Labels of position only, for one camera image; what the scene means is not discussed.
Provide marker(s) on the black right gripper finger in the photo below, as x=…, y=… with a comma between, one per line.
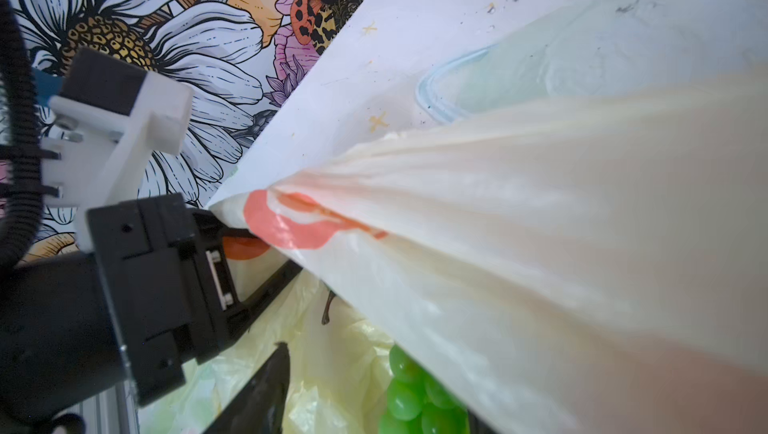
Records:
x=259, y=407

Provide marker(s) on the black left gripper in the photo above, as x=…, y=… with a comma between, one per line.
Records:
x=169, y=288

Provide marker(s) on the translucent cream plastic bag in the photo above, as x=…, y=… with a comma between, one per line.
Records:
x=563, y=266

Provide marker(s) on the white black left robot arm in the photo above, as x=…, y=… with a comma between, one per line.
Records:
x=58, y=345

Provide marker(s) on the green fake grapes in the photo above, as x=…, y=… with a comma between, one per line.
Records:
x=417, y=403

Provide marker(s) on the clear plastic bowl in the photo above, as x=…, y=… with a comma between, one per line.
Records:
x=600, y=48

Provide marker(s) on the aluminium rail frame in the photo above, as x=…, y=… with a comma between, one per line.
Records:
x=111, y=411

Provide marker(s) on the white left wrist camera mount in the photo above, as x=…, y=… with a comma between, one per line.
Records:
x=112, y=116

